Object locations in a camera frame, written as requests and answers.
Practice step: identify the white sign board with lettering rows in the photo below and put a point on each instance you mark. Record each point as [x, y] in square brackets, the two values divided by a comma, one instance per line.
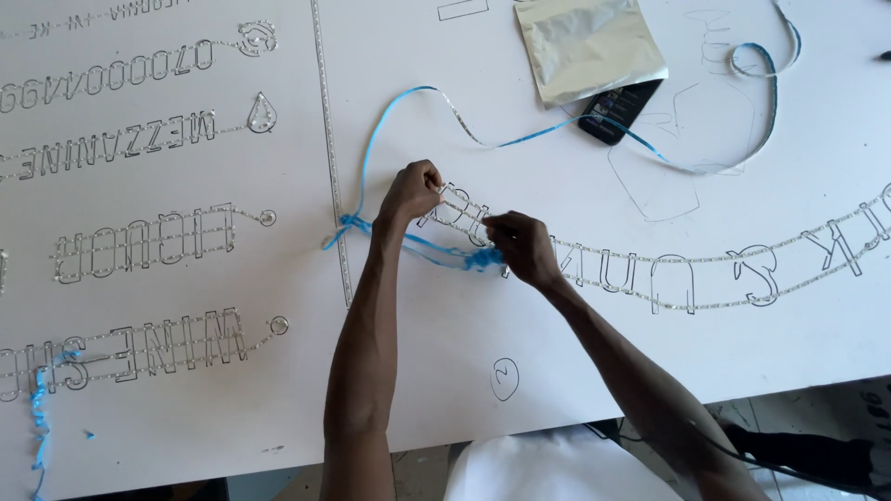
[174, 278]

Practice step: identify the silver foil bag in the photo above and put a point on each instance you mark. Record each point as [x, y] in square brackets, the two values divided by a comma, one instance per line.
[585, 45]

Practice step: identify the crumpled blue backing tape scrap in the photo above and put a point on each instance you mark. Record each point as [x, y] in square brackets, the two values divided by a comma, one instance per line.
[38, 410]

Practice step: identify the straight LED strip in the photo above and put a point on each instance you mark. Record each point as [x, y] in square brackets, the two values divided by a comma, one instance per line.
[331, 139]

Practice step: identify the person's left hand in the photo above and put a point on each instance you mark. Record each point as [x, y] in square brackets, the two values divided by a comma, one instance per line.
[407, 198]

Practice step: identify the person's left fingers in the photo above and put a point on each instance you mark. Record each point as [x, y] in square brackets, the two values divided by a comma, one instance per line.
[431, 182]

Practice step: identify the white sign board with curved lettering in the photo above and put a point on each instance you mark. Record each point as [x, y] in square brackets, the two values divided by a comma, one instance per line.
[626, 334]

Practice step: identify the blue-backed LED strip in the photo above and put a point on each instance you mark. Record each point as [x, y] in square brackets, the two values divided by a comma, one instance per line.
[543, 131]

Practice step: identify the person's white shirt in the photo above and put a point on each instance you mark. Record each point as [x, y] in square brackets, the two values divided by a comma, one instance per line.
[557, 466]

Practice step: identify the person's right fingers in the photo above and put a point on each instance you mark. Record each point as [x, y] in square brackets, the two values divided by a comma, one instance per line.
[500, 227]

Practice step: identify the black smartphone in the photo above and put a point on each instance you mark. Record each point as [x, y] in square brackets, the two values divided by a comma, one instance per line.
[623, 106]

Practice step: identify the peeled blue backing tape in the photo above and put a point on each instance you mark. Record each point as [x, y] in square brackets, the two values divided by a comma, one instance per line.
[445, 252]

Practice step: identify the LED strip lettering row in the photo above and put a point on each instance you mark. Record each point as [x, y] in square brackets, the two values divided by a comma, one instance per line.
[139, 69]
[146, 243]
[153, 348]
[83, 19]
[139, 139]

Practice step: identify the LED strip in curved lettering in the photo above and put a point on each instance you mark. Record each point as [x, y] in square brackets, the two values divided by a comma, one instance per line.
[696, 259]

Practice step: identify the person's right hand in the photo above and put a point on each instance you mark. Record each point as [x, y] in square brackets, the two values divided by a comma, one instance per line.
[529, 250]

